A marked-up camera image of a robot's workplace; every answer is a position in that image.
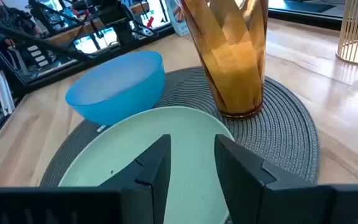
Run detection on white flat boards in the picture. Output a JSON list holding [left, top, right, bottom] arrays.
[[0, 64, 16, 116]]

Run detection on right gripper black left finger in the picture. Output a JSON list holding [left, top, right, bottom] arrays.
[[99, 134, 172, 224]]

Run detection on blue plastic bowl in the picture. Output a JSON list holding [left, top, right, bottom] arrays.
[[65, 50, 167, 126]]

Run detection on amber faceted tumbler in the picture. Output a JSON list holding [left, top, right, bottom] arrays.
[[180, 0, 269, 121]]

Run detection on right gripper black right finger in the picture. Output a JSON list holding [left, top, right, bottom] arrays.
[[214, 134, 334, 224]]

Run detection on grey round woven placemat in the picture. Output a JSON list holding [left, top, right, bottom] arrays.
[[39, 66, 320, 187]]

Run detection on blue cinnamon cereal box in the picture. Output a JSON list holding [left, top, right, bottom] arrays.
[[165, 0, 191, 37]]

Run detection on gold wire utensil holder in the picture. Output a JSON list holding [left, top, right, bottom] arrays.
[[336, 0, 358, 66]]

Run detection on pale green plate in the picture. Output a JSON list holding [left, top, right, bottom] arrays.
[[58, 106, 236, 224]]

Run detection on orange juice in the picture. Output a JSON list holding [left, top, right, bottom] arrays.
[[202, 40, 264, 116]]

